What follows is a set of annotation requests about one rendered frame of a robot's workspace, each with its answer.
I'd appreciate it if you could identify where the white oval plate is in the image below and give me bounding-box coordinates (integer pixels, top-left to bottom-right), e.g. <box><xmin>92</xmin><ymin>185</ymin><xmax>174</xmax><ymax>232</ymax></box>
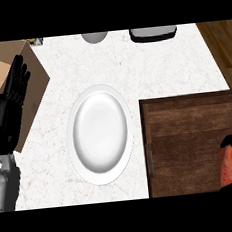
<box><xmin>62</xmin><ymin>81</ymin><xmax>139</xmax><ymax>189</ymax></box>

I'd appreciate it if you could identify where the black and grey appliance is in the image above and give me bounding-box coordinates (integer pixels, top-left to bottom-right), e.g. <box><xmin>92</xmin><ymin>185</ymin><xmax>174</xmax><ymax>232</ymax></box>
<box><xmin>128</xmin><ymin>25</ymin><xmax>179</xmax><ymax>45</ymax></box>

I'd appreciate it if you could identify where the grey round bowl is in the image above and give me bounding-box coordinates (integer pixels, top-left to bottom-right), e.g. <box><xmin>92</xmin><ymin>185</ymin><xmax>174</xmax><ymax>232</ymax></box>
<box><xmin>80</xmin><ymin>31</ymin><xmax>110</xmax><ymax>46</ymax></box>

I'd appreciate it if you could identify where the dark brown wooden tray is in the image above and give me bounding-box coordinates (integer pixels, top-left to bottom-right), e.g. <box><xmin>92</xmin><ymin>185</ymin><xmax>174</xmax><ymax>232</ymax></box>
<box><xmin>138</xmin><ymin>89</ymin><xmax>232</xmax><ymax>199</ymax></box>

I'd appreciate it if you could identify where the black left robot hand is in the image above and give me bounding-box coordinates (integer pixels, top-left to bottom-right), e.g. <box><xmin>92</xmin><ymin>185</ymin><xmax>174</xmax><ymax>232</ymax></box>
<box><xmin>0</xmin><ymin>53</ymin><xmax>39</xmax><ymax>157</ymax></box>

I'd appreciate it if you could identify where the small colourful packet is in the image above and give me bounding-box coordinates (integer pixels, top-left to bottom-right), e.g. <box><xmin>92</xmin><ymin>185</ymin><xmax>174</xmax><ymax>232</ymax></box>
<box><xmin>25</xmin><ymin>38</ymin><xmax>45</xmax><ymax>48</ymax></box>

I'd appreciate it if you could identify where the brown cardboard box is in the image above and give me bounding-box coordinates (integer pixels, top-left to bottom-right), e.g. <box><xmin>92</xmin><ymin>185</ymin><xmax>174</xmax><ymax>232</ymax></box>
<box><xmin>0</xmin><ymin>37</ymin><xmax>58</xmax><ymax>155</ymax></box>

